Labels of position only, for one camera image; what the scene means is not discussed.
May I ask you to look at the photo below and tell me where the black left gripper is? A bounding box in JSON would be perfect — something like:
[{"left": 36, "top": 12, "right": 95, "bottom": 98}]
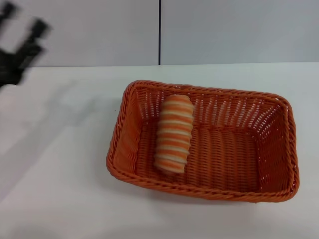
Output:
[{"left": 0, "top": 1, "right": 54, "bottom": 86}]

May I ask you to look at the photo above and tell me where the orange white striped bread roll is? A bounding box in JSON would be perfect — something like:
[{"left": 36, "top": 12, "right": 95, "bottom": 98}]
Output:
[{"left": 153, "top": 94, "right": 195, "bottom": 175}]

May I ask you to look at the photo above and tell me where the orange woven plastic basket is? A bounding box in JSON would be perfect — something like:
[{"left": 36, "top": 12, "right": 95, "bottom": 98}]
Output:
[{"left": 106, "top": 79, "right": 300, "bottom": 203}]

